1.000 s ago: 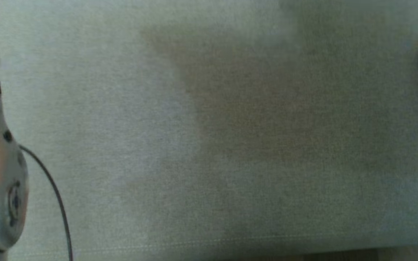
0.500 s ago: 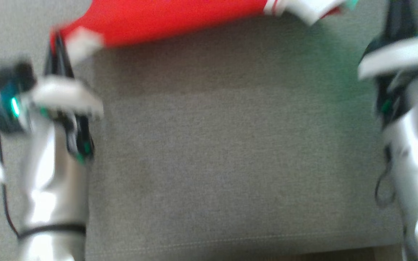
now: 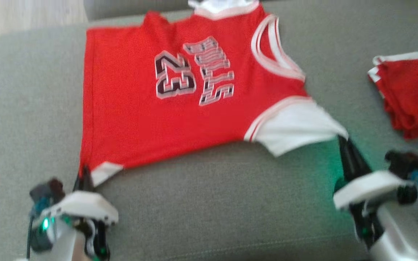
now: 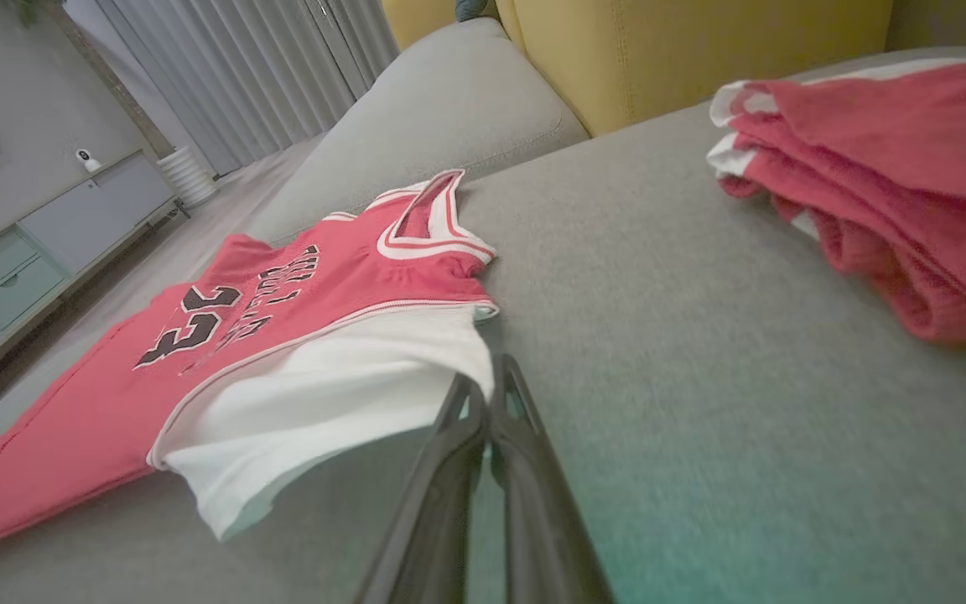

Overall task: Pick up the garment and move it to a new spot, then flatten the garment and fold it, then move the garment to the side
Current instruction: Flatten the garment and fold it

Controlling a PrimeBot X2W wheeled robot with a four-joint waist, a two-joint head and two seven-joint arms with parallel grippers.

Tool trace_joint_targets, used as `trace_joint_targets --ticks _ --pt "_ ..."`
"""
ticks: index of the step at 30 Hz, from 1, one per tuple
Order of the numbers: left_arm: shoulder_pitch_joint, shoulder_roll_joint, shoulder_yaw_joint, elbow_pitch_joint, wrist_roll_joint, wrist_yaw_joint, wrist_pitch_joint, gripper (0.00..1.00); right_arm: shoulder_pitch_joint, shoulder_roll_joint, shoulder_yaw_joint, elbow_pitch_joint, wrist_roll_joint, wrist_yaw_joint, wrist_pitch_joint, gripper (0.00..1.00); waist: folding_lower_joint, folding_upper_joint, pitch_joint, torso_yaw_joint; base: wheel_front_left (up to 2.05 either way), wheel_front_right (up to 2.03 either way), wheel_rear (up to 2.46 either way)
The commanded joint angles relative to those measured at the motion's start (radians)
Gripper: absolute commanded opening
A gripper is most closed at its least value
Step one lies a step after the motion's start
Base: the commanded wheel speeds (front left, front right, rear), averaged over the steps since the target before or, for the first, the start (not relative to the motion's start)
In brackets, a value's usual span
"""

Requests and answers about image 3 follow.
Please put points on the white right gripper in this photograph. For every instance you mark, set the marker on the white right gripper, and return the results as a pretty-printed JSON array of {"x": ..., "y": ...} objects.
[{"x": 372, "y": 188}]

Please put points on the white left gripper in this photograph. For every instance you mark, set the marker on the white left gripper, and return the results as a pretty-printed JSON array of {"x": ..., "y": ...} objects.
[{"x": 85, "y": 206}]

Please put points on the red basketball jersey white sleeves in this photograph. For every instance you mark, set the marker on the red basketball jersey white sleeves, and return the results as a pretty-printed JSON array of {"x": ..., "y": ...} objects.
[{"x": 129, "y": 108}]

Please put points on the red shorts with white waistband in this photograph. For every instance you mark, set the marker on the red shorts with white waistband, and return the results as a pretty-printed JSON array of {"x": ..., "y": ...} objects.
[{"x": 412, "y": 94}]

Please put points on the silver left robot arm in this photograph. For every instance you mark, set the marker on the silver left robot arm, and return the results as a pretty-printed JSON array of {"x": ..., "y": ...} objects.
[{"x": 65, "y": 243}]

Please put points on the grey sofa seat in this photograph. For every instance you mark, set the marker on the grey sofa seat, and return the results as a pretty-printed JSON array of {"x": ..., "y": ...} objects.
[{"x": 212, "y": 203}]

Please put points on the blue left camera connector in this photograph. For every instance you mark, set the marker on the blue left camera connector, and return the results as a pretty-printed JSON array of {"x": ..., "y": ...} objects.
[{"x": 41, "y": 206}]

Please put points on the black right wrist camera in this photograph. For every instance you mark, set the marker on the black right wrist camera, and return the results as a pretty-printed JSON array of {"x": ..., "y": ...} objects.
[{"x": 405, "y": 163}]

